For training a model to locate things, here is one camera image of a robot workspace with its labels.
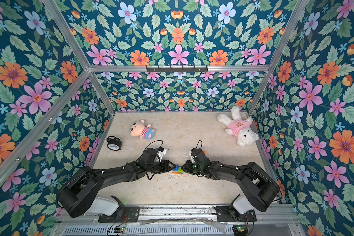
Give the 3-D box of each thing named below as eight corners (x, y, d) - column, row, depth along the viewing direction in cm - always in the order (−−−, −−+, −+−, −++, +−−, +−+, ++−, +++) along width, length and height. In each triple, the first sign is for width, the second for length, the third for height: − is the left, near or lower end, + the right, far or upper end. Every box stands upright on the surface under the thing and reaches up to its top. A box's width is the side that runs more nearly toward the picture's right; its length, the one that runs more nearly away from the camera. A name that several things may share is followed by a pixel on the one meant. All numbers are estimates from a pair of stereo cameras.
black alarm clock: (110, 150, 99) (103, 143, 92) (112, 143, 103) (107, 135, 96) (121, 150, 99) (116, 143, 92) (123, 143, 103) (119, 135, 96)
